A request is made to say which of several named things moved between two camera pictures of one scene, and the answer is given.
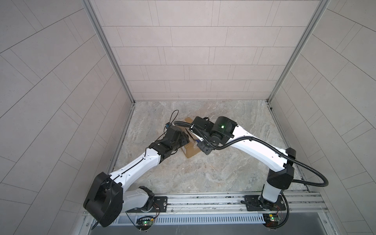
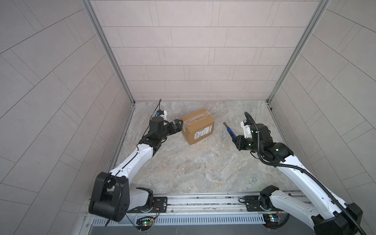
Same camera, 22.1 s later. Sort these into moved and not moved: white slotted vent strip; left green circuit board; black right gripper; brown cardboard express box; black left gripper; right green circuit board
Moved: black left gripper; black right gripper; brown cardboard express box
Not moved: left green circuit board; white slotted vent strip; right green circuit board
